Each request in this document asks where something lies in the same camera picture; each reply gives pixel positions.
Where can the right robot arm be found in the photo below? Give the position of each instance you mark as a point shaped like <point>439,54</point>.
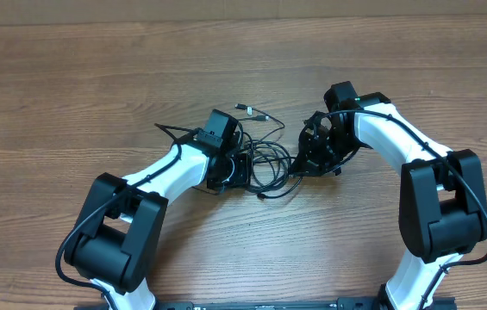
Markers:
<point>442,215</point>

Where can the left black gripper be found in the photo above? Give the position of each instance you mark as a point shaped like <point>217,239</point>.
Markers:
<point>241,176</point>

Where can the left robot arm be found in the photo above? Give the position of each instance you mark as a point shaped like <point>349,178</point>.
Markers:
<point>113,242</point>

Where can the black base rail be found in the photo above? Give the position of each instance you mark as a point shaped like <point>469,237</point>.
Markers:
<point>264,305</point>

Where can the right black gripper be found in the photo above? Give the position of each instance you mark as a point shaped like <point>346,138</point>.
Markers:
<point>309,164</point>

